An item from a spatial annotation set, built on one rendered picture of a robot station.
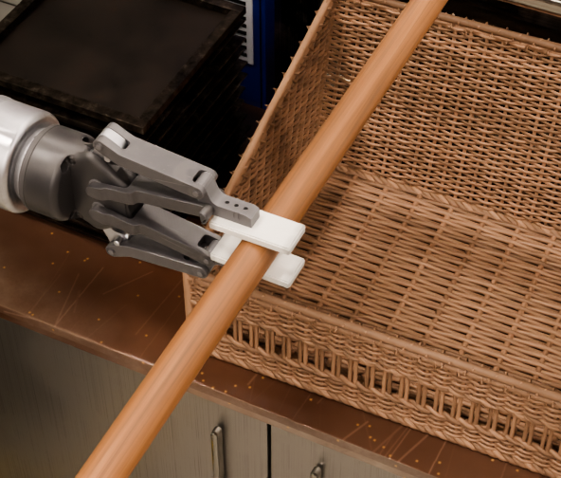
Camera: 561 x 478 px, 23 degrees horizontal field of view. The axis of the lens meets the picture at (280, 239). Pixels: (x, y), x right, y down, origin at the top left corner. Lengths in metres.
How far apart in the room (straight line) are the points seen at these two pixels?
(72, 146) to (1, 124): 0.06
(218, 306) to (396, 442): 0.73
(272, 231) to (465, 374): 0.59
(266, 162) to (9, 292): 0.39
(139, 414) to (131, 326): 0.88
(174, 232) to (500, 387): 0.61
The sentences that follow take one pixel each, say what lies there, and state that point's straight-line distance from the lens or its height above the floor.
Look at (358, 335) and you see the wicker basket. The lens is 1.64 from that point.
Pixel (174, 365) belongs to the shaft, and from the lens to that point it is 0.99.
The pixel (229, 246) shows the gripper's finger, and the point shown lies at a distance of 1.11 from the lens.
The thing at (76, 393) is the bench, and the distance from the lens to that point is 1.97.
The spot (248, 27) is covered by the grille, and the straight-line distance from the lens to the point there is 2.06.
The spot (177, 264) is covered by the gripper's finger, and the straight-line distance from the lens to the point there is 1.13.
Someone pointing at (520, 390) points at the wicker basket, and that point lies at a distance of 1.61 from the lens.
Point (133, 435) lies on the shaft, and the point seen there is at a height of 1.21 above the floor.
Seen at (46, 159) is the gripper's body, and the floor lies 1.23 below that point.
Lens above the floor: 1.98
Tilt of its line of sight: 46 degrees down
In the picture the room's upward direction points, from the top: straight up
